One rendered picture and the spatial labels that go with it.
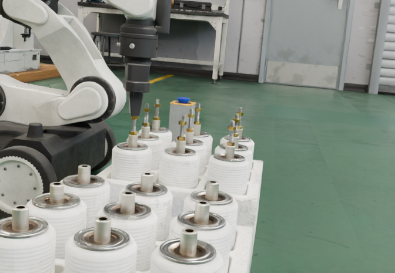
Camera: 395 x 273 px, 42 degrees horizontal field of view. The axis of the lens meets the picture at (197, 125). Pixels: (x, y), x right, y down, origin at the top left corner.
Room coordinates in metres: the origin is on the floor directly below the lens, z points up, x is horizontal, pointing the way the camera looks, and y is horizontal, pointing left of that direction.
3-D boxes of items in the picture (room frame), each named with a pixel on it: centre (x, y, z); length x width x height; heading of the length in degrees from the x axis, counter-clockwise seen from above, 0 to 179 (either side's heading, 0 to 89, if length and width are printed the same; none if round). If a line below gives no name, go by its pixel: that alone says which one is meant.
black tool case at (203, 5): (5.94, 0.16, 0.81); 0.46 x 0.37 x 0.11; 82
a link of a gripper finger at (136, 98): (1.20, 0.15, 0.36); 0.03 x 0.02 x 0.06; 103
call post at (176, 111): (1.62, 0.05, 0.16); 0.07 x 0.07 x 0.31; 82
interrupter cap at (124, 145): (1.22, 0.15, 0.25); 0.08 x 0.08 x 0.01
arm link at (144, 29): (1.23, 0.14, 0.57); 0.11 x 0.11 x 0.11; 0
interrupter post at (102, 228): (0.66, 0.12, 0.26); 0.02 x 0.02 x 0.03
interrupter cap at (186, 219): (0.76, -0.02, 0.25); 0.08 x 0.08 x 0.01
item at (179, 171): (1.20, 0.04, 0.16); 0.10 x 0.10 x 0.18
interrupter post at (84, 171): (0.91, 0.20, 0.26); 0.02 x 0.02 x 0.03
